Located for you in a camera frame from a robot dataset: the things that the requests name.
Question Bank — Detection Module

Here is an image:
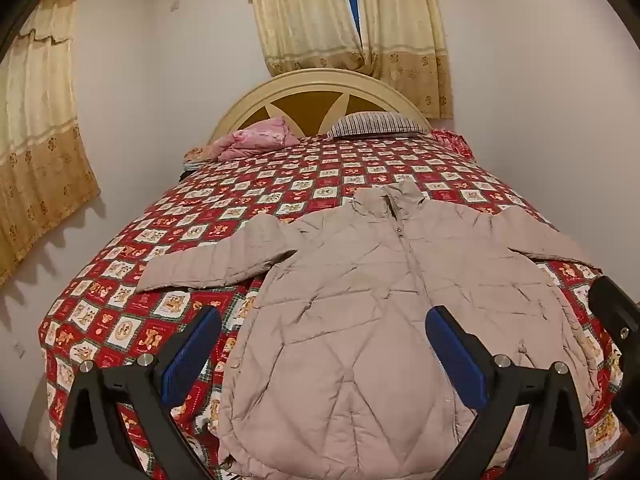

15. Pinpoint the cream window curtain panel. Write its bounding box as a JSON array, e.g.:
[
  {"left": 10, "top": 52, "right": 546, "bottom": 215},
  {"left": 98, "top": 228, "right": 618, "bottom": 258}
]
[
  {"left": 352, "top": 0, "right": 456, "bottom": 121},
  {"left": 245, "top": 0, "right": 371, "bottom": 78}
]

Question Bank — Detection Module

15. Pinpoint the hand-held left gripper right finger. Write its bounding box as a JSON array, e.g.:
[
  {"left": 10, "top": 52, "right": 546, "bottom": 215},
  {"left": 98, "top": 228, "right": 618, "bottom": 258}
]
[{"left": 425, "top": 305, "right": 588, "bottom": 480}]

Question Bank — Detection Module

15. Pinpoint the floral pillow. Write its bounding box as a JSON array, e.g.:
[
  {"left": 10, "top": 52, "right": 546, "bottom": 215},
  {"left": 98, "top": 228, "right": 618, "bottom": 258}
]
[{"left": 182, "top": 145, "right": 223, "bottom": 166}]

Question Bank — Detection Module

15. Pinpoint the beige quilted down jacket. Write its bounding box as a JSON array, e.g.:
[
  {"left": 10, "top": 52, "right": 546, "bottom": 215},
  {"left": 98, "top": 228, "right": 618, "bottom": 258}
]
[{"left": 135, "top": 180, "right": 603, "bottom": 476}]

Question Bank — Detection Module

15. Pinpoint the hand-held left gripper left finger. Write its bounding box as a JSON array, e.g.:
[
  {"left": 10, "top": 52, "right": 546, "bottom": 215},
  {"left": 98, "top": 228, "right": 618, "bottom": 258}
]
[{"left": 56, "top": 304, "right": 223, "bottom": 480}]

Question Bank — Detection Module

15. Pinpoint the red bear-print bed sheet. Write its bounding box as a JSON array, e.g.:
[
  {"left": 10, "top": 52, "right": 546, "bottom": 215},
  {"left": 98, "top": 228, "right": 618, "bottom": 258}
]
[{"left": 37, "top": 132, "right": 636, "bottom": 480}]

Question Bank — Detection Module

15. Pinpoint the cream side curtain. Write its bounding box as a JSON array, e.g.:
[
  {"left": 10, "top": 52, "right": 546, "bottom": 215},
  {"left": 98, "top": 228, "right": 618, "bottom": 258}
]
[{"left": 0, "top": 0, "right": 101, "bottom": 288}]

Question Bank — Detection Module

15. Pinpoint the red crumpled cloth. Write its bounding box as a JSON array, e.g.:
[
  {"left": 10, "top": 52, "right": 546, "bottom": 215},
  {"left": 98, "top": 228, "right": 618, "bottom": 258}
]
[{"left": 430, "top": 129, "right": 473, "bottom": 161}]

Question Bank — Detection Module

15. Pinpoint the striped pillow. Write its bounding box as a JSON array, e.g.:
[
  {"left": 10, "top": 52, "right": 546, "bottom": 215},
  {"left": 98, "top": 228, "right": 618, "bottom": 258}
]
[{"left": 327, "top": 111, "right": 431, "bottom": 139}]

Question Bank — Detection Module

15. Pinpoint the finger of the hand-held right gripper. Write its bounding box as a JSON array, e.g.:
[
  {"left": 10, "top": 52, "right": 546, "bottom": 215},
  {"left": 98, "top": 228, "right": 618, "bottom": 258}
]
[{"left": 588, "top": 275, "right": 640, "bottom": 361}]

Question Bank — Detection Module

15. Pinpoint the blue window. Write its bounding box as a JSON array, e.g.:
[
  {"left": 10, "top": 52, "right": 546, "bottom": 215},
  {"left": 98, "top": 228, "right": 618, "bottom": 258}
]
[{"left": 340, "top": 0, "right": 363, "bottom": 43}]

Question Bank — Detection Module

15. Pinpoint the pink folded quilt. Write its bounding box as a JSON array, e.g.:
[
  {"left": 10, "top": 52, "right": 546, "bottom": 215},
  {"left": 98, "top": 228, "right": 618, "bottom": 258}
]
[{"left": 217, "top": 116, "right": 301, "bottom": 162}]

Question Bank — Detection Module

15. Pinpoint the cream arched headboard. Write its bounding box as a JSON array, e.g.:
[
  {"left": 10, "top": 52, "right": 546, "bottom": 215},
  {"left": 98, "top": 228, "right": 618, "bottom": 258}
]
[{"left": 207, "top": 67, "right": 433, "bottom": 143}]

